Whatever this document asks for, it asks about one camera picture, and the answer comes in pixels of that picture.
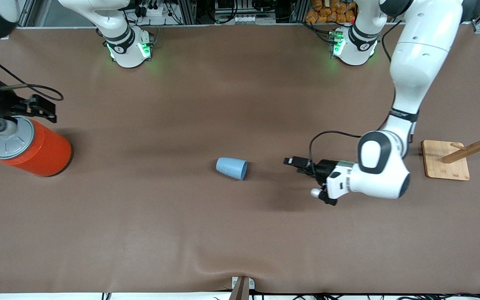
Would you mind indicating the orange snack bag pile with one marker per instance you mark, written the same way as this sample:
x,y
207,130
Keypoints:
x,y
327,14

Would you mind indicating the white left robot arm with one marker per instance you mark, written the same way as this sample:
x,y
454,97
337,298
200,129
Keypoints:
x,y
419,62

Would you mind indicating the white connector block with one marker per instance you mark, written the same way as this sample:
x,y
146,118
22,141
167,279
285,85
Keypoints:
x,y
248,18

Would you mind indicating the brown slanted bar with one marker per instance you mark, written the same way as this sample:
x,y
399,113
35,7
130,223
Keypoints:
x,y
240,291

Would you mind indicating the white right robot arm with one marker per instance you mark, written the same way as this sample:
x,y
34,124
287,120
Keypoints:
x,y
127,54

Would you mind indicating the brown table mat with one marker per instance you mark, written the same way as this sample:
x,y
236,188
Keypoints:
x,y
240,104

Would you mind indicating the white power strip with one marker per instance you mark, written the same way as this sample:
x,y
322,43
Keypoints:
x,y
152,11

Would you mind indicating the grey metal edge bracket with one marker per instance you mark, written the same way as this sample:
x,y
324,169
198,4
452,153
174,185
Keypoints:
x,y
251,284

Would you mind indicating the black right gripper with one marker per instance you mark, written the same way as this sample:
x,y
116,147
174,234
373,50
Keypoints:
x,y
1,105

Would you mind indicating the light blue plastic cup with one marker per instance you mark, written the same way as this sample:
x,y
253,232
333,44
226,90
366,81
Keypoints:
x,y
231,168

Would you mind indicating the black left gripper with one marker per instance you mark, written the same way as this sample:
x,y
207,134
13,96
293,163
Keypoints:
x,y
324,168

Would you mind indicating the orange can with grey lid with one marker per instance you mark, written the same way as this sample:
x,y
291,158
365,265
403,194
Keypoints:
x,y
48,152

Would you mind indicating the wooden cup rack stand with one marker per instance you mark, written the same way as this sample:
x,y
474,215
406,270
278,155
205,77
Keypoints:
x,y
444,164

